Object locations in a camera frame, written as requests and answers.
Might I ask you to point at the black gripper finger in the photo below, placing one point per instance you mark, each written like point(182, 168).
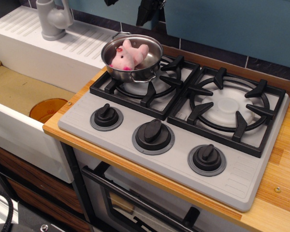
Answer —
point(109, 2)
point(147, 10)

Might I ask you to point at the pink stuffed pig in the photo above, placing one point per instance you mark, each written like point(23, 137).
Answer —
point(128, 57)

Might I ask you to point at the stainless steel pan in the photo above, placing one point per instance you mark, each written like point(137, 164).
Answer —
point(144, 72)

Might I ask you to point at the black left stove knob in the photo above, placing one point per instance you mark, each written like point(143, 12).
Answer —
point(106, 118)

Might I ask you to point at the black stove knob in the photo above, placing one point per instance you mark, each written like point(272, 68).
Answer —
point(106, 118)
point(153, 138)
point(207, 160)

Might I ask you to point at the black middle stove knob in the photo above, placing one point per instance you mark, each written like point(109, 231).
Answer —
point(153, 138)

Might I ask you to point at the grey toy stove top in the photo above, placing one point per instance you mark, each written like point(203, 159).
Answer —
point(236, 186)

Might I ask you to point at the black right stove knob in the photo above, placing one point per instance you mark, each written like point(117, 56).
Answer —
point(207, 160)

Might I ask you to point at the grey toy faucet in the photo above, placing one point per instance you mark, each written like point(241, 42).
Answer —
point(53, 21)

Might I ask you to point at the black left burner grate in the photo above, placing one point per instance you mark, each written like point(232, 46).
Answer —
point(155, 98)

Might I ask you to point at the black burner grate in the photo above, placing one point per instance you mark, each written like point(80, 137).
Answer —
point(155, 98)
point(234, 111)

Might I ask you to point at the white toy sink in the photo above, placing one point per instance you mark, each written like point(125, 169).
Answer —
point(33, 70)

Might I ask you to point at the black right burner grate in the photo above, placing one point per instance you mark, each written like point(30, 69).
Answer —
point(234, 111)

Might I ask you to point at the wooden drawer cabinet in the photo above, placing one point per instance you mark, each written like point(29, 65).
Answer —
point(43, 192)

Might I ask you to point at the oven door with handle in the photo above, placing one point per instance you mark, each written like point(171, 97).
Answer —
point(129, 204)

